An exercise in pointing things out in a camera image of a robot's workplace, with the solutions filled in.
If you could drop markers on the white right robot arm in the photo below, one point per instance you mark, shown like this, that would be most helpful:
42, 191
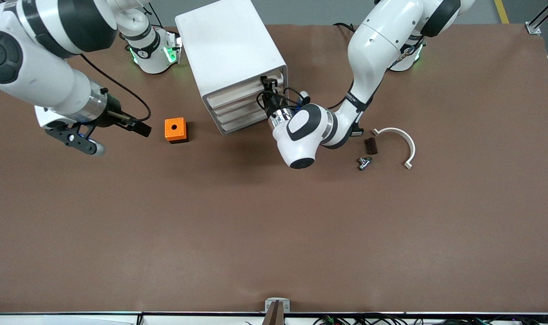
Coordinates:
44, 76

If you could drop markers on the silver table edge bracket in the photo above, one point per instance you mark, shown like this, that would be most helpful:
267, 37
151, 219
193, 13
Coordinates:
269, 303

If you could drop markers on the chrome tee valve fitting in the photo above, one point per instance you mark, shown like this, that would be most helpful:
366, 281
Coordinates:
364, 163

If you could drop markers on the orange box with hole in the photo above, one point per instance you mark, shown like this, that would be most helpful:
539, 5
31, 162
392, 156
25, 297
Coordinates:
175, 130

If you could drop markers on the black pushbutton white square cap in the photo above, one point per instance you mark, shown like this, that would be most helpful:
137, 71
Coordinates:
358, 132

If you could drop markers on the aluminium profile post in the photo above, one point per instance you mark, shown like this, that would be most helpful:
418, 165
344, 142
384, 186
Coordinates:
533, 28

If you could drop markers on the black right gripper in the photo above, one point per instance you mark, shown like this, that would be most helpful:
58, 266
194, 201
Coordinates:
113, 112

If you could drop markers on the white flat panel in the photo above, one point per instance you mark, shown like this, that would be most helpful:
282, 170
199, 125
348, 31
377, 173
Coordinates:
53, 321

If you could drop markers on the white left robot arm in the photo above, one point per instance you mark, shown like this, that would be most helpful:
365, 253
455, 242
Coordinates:
378, 45

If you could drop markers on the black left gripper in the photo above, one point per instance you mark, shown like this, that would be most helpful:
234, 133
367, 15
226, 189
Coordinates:
271, 102

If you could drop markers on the dark brown plastic piece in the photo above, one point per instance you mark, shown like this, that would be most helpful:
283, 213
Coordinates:
371, 146

